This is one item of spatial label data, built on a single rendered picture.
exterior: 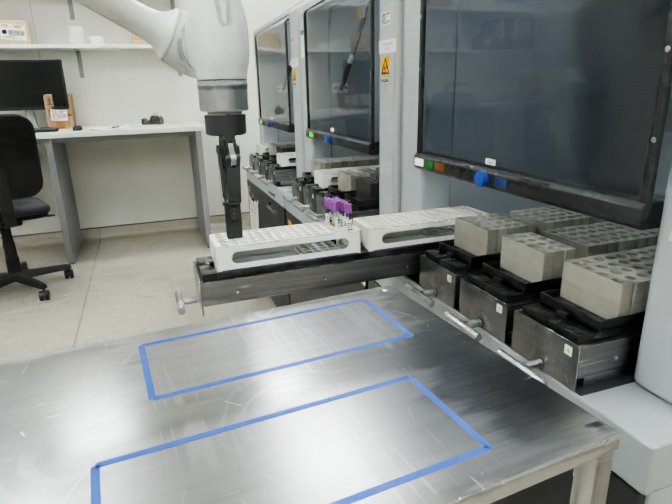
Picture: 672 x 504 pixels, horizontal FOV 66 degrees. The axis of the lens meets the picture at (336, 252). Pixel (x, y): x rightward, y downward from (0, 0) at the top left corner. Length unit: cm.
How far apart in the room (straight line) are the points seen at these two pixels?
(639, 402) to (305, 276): 60
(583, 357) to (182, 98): 404
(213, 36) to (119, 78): 356
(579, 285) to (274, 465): 54
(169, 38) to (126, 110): 342
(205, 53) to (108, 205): 369
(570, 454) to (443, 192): 85
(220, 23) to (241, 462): 70
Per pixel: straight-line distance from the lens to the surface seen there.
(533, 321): 84
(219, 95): 97
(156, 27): 111
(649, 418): 80
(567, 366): 81
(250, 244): 101
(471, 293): 96
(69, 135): 384
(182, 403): 62
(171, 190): 457
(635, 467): 78
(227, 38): 97
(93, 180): 457
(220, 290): 101
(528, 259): 94
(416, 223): 112
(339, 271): 106
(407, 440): 54
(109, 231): 464
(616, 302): 82
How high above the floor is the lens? 115
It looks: 18 degrees down
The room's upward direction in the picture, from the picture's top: 1 degrees counter-clockwise
